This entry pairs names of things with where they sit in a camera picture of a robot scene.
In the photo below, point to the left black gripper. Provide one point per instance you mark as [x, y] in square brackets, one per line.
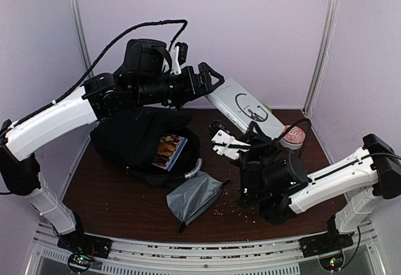
[193, 88]

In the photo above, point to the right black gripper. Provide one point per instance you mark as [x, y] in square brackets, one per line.
[268, 148]

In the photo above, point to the grey notebook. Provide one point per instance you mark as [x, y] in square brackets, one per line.
[241, 108]

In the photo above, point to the dog picture book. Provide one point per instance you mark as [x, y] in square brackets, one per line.
[169, 150]

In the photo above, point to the grey pencil pouch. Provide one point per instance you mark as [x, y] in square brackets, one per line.
[192, 198]

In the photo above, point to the black student backpack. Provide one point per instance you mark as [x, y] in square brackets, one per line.
[130, 139]

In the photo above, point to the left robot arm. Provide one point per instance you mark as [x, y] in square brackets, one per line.
[97, 99]

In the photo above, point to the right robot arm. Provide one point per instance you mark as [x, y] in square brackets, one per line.
[275, 180]

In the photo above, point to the red patterned bowl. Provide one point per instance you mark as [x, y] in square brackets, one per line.
[294, 139]

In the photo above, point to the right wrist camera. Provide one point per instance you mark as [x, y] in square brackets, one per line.
[224, 142]

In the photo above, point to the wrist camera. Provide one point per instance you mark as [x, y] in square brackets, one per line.
[224, 142]
[178, 55]

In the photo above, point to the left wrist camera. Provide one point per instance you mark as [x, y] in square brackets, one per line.
[178, 55]

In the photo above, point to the front aluminium rail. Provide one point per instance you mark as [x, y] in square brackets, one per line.
[273, 256]

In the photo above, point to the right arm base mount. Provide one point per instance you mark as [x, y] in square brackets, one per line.
[328, 247]

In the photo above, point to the right aluminium frame post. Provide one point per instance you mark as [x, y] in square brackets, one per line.
[322, 57]

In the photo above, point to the aluminium frame post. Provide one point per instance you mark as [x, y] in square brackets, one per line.
[75, 8]
[322, 57]

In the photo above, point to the left aluminium frame post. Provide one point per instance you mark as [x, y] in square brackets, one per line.
[75, 8]

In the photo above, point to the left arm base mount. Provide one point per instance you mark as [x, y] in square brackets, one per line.
[84, 248]

